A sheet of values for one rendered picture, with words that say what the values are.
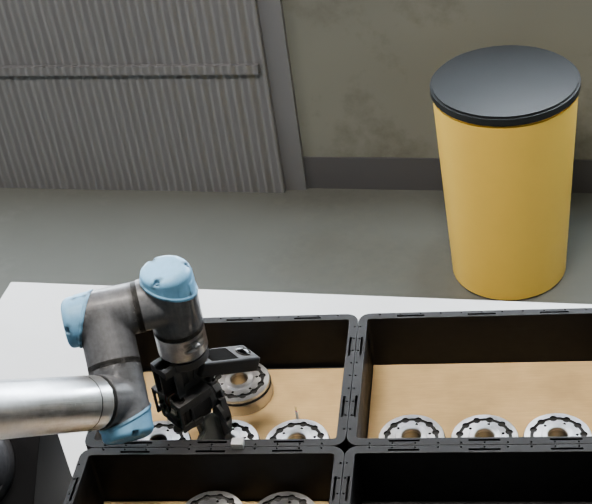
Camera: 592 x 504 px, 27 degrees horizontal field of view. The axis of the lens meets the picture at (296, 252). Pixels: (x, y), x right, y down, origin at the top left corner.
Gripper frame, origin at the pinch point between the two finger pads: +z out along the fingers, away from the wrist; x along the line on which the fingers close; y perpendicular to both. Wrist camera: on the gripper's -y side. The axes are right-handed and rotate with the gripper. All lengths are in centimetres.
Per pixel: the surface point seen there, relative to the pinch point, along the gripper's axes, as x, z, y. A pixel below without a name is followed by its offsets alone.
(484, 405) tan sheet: 26.0, 1.8, -34.3
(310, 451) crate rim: 20.1, -8.1, -3.2
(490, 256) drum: -57, 69, -130
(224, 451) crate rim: 10.2, -7.8, 5.1
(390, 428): 20.4, -1.1, -18.8
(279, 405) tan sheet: 0.7, 1.9, -12.6
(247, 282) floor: -119, 85, -92
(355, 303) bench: -21, 15, -50
